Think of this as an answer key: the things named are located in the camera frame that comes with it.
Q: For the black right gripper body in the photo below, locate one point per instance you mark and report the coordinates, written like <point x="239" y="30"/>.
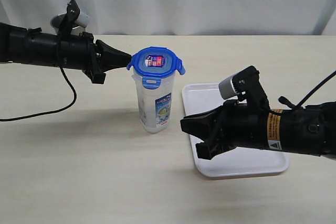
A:
<point x="234" y="124"/>

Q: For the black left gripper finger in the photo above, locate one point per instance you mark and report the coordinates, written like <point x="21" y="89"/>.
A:
<point x="109" y="58"/>

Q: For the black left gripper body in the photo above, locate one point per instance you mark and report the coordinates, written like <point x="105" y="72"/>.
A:
<point x="81" y="53"/>

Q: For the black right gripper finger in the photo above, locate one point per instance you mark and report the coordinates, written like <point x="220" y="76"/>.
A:
<point x="212" y="145"/>
<point x="200" y="124"/>

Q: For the blue plastic container lid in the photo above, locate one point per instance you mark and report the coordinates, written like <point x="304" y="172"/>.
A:
<point x="154" y="64"/>

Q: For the clear plastic tall container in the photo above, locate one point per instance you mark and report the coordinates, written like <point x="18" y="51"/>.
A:
<point x="154" y="101"/>

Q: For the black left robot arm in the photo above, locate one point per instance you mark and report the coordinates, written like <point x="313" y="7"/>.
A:
<point x="30" y="46"/>

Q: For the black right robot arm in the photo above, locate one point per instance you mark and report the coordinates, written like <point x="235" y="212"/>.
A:
<point x="308" y="131"/>

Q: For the white rectangular plastic tray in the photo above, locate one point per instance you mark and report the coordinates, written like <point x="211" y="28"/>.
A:
<point x="238" y="163"/>

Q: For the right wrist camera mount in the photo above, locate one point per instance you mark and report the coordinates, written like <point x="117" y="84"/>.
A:
<point x="246" y="86"/>

